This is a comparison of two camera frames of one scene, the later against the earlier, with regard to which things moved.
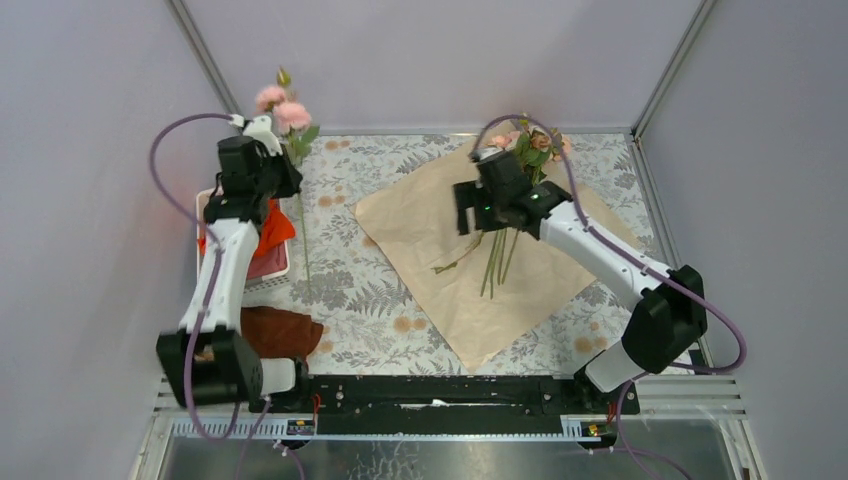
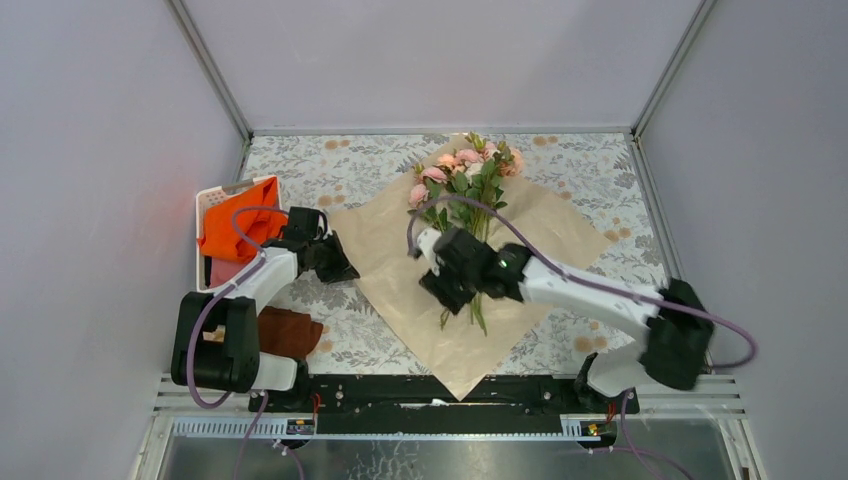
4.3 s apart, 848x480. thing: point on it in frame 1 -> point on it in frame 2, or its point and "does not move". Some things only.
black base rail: [450, 404] does not move
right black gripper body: [489, 207] -> [451, 289]
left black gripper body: [274, 178] -> [322, 259]
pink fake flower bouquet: [535, 149] -> [462, 190]
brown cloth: [276, 333] does not move
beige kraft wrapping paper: [483, 291] -> [374, 233]
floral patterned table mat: [372, 317] does not move
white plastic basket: [202, 196] does not move
